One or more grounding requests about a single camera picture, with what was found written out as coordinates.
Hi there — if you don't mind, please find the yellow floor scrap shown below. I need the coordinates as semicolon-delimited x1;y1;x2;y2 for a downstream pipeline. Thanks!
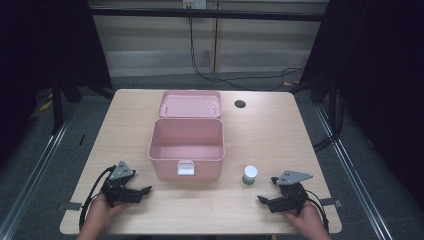
38;99;54;113

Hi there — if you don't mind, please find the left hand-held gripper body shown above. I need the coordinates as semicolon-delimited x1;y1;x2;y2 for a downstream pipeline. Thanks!
100;160;144;208

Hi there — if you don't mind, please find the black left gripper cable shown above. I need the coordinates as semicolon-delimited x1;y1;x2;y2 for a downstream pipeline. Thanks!
78;165;117;232

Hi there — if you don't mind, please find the black floor cable bundle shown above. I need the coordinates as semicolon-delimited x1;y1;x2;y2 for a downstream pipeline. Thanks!
312;89;346;153

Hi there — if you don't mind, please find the grey tape strip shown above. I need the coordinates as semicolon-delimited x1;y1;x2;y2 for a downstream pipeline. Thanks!
63;201;83;212
320;197;343;209

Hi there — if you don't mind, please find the person's right hand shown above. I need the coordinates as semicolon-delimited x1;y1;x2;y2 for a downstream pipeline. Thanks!
282;200;324;232

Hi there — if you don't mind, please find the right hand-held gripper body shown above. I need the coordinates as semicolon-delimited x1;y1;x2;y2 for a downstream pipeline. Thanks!
267;170;314;214

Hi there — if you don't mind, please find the white bottle with green label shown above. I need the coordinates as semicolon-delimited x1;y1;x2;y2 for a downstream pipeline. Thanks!
241;165;259;186

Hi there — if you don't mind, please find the metal floor rail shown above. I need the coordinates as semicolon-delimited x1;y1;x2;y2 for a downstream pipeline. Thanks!
313;103;388;240
0;105;75;240

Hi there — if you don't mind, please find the pink plastic storage box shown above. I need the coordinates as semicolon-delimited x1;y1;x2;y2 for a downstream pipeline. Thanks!
147;89;226;183

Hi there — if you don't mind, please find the black horizontal metal bar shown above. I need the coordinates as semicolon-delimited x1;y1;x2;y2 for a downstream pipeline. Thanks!
87;7;330;23

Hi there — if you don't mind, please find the white wall socket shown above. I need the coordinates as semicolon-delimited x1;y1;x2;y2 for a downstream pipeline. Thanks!
182;0;208;10

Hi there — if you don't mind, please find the person's left hand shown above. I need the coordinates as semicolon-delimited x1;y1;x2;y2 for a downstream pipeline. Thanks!
88;194;130;225

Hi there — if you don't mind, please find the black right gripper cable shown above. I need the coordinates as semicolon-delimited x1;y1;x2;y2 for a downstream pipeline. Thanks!
304;189;331;233

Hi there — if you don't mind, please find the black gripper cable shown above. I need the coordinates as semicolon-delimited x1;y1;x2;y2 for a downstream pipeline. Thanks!
304;189;331;233
78;165;117;232

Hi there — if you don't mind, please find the black hanging wall cable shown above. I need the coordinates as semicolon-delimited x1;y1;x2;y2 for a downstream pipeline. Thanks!
187;7;305;92

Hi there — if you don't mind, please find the dark curtain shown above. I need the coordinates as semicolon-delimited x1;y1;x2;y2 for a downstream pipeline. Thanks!
299;0;424;211
0;0;114;169

